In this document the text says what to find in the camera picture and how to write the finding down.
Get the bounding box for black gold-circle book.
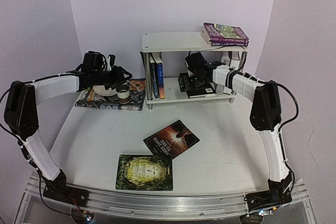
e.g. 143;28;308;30
178;72;216;99

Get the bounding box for dark blue barcode book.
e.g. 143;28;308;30
150;53;159;99

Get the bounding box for dark Days book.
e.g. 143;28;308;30
143;120;199;160

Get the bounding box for grey ianra book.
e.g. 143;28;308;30
221;51;232;66

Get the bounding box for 52-Storey Treehouse book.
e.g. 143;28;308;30
207;41;249;48

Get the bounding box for Decorate Furniture large book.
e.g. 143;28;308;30
230;51;244;70

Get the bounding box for green Alice book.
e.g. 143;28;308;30
115;155;173;191

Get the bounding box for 117-Storey Treehouse book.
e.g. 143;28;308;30
201;23;249;44

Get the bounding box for blue orange paperback book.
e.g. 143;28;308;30
157;63;165;99

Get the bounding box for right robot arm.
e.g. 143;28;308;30
185;52;295;212

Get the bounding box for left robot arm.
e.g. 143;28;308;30
2;51;132;201

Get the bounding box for small brown white cup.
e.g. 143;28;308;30
115;84;130;103

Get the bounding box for white two-tier shelf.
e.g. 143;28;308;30
141;32;248;110

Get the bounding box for pink white plate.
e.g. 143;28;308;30
93;86;117;97

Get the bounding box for patterned placemat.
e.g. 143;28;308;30
74;78;145;111

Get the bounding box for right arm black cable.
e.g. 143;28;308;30
188;45;300;190

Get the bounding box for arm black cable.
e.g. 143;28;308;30
0;87;16;135
188;45;300;190

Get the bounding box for aluminium front rail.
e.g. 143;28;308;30
23;176;313;216

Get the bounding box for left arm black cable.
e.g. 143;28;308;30
0;87;16;135

